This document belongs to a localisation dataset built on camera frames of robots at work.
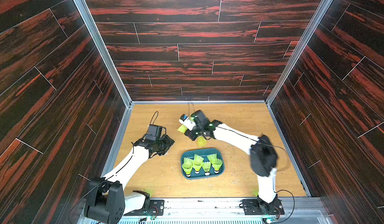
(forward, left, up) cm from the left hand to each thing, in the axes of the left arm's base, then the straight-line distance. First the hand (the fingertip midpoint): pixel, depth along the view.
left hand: (174, 142), depth 86 cm
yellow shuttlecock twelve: (+7, -17, -11) cm, 21 cm away
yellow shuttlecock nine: (-10, -14, -9) cm, 19 cm away
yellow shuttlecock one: (-9, -25, -8) cm, 27 cm away
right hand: (+9, -9, +1) cm, 13 cm away
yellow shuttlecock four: (-12, -19, -6) cm, 23 cm away
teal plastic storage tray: (-2, -17, -9) cm, 20 cm away
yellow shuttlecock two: (-7, -14, -7) cm, 17 cm away
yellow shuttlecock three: (-6, -23, -6) cm, 24 cm away
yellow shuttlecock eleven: (+6, -5, +5) cm, 10 cm away
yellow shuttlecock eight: (-11, -8, -7) cm, 15 cm away
